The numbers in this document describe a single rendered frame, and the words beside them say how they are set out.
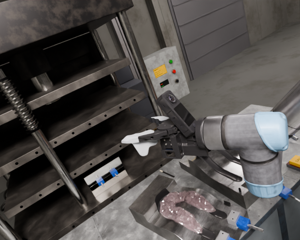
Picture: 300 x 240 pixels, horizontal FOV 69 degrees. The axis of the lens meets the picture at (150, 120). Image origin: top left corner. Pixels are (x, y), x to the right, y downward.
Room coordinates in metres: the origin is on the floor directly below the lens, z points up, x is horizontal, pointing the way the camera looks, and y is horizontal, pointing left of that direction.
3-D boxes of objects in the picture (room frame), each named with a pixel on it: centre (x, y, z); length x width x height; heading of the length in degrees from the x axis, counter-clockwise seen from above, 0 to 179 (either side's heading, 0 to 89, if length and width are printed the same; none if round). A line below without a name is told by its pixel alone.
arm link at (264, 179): (0.38, -0.19, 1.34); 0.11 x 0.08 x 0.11; 140
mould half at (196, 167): (0.99, -0.29, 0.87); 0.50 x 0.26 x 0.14; 22
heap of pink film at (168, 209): (0.78, 0.01, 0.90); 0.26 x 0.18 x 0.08; 39
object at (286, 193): (0.69, -0.44, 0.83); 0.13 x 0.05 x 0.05; 16
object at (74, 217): (1.59, 0.59, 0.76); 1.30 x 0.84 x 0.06; 112
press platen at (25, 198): (1.63, 0.61, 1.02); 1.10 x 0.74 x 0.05; 112
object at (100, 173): (1.53, 0.52, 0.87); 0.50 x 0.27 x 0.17; 22
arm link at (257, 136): (0.36, -0.19, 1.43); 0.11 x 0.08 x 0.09; 50
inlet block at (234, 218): (0.61, -0.20, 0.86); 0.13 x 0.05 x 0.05; 39
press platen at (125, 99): (1.63, 0.61, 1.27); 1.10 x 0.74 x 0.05; 112
